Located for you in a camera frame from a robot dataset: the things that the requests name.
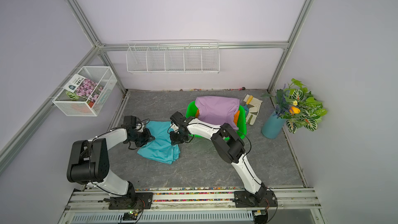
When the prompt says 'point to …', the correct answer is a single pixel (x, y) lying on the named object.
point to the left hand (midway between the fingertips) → (154, 138)
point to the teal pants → (160, 149)
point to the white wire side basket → (71, 104)
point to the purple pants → (217, 110)
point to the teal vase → (272, 126)
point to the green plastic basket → (192, 111)
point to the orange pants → (236, 117)
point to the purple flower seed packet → (89, 90)
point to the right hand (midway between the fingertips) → (171, 142)
